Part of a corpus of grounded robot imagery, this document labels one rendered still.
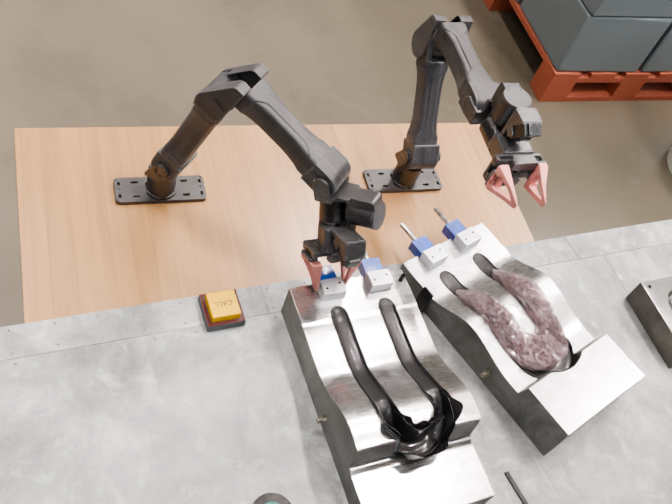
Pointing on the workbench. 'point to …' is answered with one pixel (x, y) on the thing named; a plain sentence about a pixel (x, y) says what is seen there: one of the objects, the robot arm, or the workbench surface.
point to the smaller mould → (655, 313)
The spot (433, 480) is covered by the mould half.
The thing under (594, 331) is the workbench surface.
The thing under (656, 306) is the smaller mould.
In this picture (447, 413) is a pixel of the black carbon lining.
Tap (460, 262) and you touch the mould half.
